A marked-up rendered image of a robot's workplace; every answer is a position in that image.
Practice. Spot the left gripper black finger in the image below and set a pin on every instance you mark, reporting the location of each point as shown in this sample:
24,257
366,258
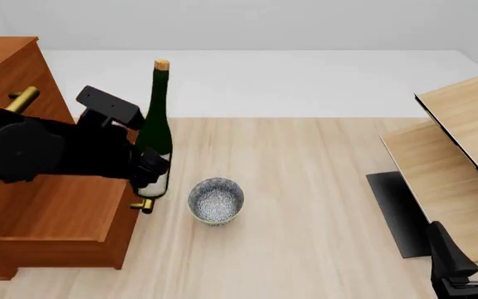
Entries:
155,165

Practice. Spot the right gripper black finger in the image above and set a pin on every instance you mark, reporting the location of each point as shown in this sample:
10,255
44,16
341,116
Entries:
448,252

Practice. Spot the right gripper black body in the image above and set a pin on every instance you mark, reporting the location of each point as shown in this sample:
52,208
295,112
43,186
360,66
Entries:
467,288

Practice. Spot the dark green wine bottle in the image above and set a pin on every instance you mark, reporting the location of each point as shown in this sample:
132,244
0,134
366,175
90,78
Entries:
158,124

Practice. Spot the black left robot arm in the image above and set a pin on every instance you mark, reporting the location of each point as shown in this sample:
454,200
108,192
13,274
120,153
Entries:
23,149

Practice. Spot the wooden cabinet drawer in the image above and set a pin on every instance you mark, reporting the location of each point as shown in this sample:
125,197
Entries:
56,211

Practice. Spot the wooden cabinet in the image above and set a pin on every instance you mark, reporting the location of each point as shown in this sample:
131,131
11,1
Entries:
2,68

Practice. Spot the blue white patterned bowl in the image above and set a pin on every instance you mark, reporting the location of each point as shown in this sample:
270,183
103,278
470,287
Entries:
216,202

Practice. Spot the small flat plate on stalk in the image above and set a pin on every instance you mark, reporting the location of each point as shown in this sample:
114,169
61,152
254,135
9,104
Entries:
106,106

